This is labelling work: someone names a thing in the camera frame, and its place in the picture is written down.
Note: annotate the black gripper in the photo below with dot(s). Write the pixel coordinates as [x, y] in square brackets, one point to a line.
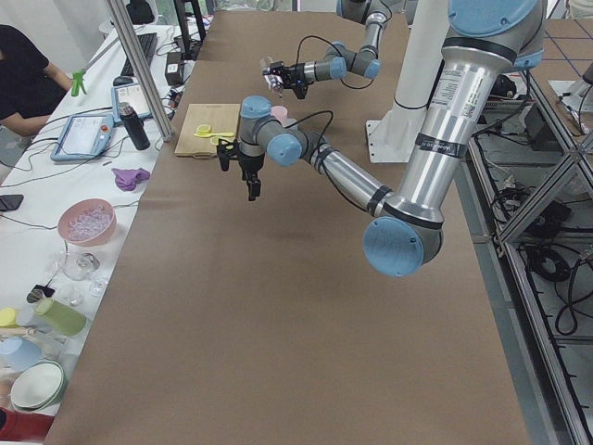
[251, 165]

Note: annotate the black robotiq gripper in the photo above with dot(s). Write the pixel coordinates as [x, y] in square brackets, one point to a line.
[293, 74]

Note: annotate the glass sauce bottle metal spout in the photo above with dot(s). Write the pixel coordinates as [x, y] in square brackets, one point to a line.
[274, 83]

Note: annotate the pink plastic cup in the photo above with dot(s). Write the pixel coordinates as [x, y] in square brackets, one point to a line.
[280, 113]

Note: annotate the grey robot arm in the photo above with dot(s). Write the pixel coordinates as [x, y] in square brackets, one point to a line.
[455, 53]
[338, 60]

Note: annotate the digital kitchen scale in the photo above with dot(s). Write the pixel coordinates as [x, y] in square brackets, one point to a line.
[291, 123]

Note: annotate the green plastic cup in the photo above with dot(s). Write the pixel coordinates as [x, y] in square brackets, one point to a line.
[60, 317]

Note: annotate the yellow cup lid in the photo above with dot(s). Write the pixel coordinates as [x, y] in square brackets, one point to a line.
[8, 317]

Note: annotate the light blue cup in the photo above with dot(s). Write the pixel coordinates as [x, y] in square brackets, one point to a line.
[20, 353]

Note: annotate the yellow plastic knife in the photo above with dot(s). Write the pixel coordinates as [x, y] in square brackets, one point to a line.
[209, 135]

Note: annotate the wooden cutting board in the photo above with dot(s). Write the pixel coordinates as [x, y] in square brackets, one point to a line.
[221, 118]

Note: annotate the lemon slice near knife tip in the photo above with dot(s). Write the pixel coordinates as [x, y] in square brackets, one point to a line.
[203, 129]

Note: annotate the purple cloth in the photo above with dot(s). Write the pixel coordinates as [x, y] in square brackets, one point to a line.
[128, 179]

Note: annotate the black thermos bottle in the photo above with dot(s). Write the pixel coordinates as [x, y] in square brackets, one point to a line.
[134, 126]

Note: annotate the pink bowl with ice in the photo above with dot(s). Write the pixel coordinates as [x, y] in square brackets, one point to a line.
[87, 223]

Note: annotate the blue teach pendant tablet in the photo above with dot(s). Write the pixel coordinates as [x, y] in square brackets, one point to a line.
[84, 136]

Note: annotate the clear glass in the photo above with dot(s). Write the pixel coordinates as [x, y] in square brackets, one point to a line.
[79, 266]

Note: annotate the green clamp tool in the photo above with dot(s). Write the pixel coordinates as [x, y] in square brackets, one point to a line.
[78, 86]

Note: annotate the seated person black shirt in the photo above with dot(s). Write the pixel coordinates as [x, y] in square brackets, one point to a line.
[31, 85]

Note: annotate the black phone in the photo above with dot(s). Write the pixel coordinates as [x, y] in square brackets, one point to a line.
[10, 202]

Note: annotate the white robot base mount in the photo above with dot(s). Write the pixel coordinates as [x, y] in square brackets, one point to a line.
[391, 139]

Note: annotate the aluminium frame post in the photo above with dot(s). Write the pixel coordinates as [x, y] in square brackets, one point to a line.
[135, 54]

